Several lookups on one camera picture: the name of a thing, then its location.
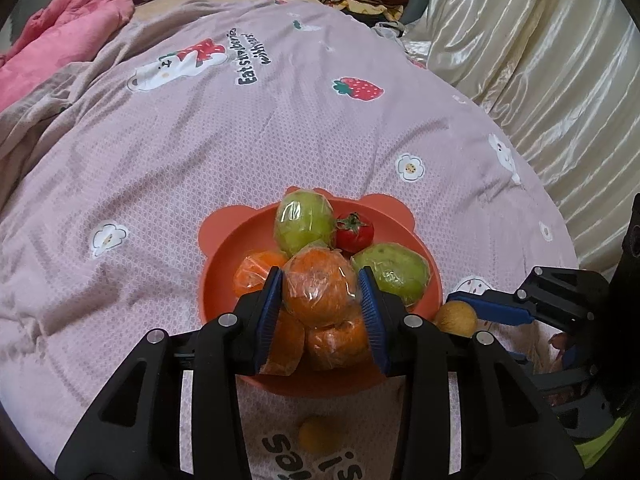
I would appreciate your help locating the light green apple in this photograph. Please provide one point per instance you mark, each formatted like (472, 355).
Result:
(302, 222)

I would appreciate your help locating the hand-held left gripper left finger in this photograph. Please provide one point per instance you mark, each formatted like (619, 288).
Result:
(270, 320)

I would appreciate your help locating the pink strawberry print quilt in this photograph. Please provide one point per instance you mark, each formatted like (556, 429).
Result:
(200, 135)

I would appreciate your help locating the pink blanket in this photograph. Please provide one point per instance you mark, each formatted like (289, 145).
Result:
(65, 25)

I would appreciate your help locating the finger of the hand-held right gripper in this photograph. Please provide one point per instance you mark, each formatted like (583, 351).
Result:
(500, 310)
(570, 380)

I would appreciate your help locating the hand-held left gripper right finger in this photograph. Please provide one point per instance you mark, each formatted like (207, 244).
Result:
(372, 320)

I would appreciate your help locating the cream satin curtain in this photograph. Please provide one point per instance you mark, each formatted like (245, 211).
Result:
(540, 60)

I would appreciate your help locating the peeled wrapped orange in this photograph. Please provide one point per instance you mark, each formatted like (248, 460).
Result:
(252, 272)

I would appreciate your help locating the large orange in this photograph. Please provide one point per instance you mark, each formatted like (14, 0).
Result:
(317, 287)

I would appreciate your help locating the brown longan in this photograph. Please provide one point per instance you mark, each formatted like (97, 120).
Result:
(455, 317)
(319, 435)

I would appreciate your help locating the orange eared plate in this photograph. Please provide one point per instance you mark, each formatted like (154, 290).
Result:
(225, 265)

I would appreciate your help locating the red tomato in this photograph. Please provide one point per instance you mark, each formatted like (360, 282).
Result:
(355, 234)

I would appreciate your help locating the mottled green wrapped apple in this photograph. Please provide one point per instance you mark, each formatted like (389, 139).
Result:
(395, 272)

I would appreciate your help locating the green pomelo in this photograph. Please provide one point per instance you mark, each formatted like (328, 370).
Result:
(597, 447)

